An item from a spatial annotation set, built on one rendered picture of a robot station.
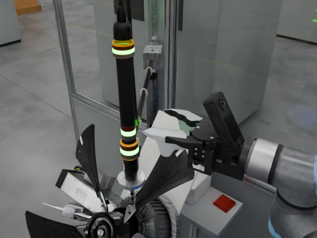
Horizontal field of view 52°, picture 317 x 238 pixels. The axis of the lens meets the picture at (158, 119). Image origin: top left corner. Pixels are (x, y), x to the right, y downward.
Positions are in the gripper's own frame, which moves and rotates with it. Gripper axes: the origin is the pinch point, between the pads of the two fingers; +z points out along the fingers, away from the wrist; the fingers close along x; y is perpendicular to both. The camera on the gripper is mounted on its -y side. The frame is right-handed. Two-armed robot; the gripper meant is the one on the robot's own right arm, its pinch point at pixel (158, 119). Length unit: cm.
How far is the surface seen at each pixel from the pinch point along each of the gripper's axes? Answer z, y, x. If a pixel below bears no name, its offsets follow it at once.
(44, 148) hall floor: 203, 166, 123
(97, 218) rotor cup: 20.8, 42.4, -0.7
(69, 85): 120, 60, 91
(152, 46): 36, 8, 58
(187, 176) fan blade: -3.2, 23.4, 10.7
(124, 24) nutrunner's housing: 6.8, -19.3, -1.0
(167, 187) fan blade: 1.9, 27.8, 8.5
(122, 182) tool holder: 8.8, 19.9, -2.7
